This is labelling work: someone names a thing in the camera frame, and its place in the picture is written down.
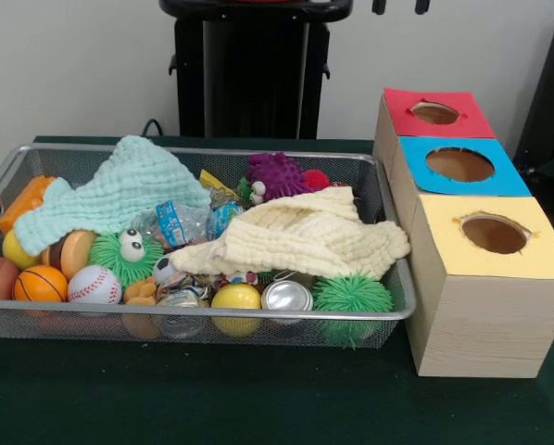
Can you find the wooden box three holes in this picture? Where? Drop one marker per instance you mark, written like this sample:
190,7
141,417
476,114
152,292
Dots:
485,306

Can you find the pale yellow cloth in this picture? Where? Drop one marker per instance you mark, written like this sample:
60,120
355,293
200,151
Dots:
305,236

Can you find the purple spiky toy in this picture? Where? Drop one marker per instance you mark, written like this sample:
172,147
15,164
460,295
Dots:
277,176

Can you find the small silver can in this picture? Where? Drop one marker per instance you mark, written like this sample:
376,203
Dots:
286,297

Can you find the yellow ball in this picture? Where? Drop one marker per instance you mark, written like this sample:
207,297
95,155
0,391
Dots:
235,298

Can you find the clear plastic bottle blue label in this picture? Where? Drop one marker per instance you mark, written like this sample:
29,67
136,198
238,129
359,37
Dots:
175,222

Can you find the plain green spiky ball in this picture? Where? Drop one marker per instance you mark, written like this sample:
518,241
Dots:
351,295

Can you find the mint green cloth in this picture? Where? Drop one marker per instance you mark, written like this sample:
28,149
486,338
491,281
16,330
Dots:
129,185

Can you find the green spiky ball with eyes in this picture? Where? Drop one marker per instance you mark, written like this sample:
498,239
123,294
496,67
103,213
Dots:
110,261

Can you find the white baseball toy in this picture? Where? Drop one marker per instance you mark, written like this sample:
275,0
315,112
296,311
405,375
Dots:
94,286

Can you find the orange basketball toy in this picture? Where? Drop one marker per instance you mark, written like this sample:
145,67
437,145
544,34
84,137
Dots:
41,284

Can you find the black chair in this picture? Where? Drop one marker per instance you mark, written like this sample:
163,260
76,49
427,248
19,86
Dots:
550,102

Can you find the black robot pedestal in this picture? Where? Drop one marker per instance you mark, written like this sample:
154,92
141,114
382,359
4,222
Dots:
249,74

